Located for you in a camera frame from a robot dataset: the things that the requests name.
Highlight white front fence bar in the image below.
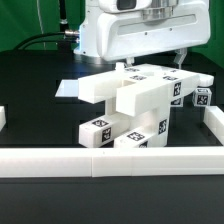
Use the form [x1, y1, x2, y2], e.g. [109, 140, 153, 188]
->
[0, 147, 224, 178]

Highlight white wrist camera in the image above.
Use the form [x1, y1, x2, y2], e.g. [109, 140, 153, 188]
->
[99, 0, 152, 13]

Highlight white chair back frame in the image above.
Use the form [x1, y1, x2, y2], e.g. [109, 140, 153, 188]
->
[78, 64, 214, 117]

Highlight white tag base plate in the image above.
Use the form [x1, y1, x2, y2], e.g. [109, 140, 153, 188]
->
[55, 80, 79, 97]

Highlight white left fence bar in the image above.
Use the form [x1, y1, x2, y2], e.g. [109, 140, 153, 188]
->
[0, 106, 6, 132]

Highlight white tagged cube right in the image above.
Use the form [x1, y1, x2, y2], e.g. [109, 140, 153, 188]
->
[192, 88, 212, 107]

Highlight black cables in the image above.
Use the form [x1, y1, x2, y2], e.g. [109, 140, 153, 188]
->
[13, 29, 81, 52]

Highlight white tagged cube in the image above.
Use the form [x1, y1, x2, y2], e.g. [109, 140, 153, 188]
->
[171, 98, 184, 107]
[192, 88, 212, 107]

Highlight white chair seat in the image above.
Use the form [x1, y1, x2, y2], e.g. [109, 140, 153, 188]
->
[103, 96, 172, 148]

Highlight white tagged cube left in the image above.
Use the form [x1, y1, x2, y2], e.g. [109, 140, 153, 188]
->
[171, 98, 184, 107]

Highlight white fence bar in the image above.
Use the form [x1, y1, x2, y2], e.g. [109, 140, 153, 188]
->
[204, 106, 224, 146]
[0, 106, 6, 132]
[0, 147, 224, 178]

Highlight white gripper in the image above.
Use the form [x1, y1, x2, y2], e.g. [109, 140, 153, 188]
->
[96, 0, 210, 69]

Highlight white right fence bar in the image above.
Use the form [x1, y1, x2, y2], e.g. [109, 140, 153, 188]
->
[204, 106, 224, 146]

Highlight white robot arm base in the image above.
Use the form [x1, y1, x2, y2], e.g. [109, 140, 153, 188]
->
[73, 0, 106, 64]

